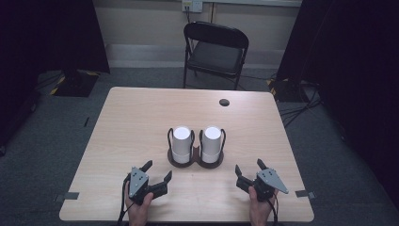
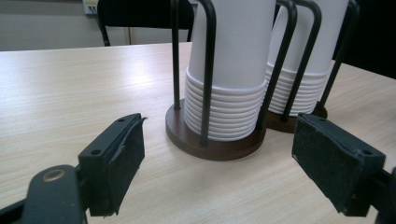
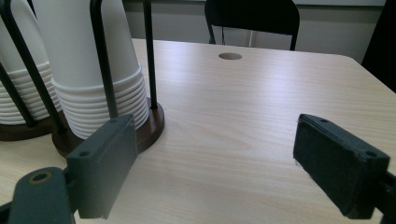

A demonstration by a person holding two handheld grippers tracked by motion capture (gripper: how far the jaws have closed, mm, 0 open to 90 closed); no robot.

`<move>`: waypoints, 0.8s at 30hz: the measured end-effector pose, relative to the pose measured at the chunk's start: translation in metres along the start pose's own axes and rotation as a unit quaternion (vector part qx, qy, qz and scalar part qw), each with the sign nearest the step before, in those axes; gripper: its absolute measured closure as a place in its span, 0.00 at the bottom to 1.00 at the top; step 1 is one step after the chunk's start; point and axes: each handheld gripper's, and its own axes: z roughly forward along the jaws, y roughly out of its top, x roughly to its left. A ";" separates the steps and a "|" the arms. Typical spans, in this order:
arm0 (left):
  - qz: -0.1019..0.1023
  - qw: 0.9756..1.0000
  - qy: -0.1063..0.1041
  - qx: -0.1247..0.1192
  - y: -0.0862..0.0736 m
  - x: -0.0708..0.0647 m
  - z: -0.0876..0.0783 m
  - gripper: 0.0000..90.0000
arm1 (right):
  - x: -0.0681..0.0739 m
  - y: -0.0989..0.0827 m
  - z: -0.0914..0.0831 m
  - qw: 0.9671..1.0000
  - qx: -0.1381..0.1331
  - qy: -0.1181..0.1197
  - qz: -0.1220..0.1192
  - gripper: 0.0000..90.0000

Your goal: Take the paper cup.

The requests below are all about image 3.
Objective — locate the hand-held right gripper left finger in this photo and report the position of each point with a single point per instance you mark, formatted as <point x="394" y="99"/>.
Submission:
<point x="99" y="168"/>

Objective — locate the dark wooden cup holder rack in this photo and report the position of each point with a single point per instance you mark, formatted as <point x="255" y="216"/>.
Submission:
<point x="152" y="124"/>

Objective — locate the dark curtain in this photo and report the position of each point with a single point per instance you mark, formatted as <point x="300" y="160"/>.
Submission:
<point x="383" y="37"/>

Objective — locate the black folding chair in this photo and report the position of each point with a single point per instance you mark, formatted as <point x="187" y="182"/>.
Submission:
<point x="249" y="15"/>

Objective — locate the stack of white cups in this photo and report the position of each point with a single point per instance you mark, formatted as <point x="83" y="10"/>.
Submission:
<point x="7" y="53"/>
<point x="74" y="46"/>

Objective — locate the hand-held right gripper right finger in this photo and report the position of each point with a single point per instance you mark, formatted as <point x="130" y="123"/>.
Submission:
<point x="336" y="161"/>

